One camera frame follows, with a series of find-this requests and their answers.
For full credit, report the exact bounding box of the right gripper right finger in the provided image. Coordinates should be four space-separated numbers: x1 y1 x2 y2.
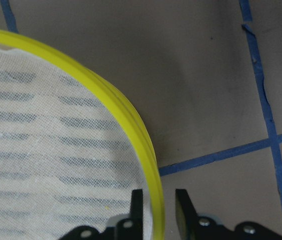
175 189 218 240

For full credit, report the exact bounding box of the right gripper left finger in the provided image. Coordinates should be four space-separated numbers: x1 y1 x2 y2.
115 189 143 240

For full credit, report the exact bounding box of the yellow steamer layer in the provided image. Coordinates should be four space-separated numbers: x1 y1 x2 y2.
0 30 165 240

